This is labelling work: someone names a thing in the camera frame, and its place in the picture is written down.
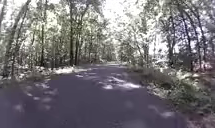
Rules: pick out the grey asphalt road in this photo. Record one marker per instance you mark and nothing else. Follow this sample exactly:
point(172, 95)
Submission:
point(91, 106)

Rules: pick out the leafy undergrowth verge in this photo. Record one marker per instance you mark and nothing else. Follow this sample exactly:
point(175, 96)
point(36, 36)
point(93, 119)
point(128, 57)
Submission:
point(25, 75)
point(185, 88)

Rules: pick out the wood of trees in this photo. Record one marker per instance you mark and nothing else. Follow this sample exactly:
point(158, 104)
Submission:
point(75, 33)

